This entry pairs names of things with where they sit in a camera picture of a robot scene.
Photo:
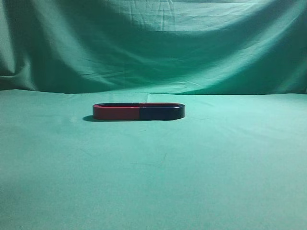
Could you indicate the blue-red horseshoe magnet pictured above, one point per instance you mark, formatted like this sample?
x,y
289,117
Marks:
x,y
161,111

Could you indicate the left red-blue horseshoe magnet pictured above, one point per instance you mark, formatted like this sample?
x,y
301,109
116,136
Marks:
x,y
116,111

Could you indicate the green cloth backdrop and cover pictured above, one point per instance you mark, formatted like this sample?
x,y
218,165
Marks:
x,y
236,161

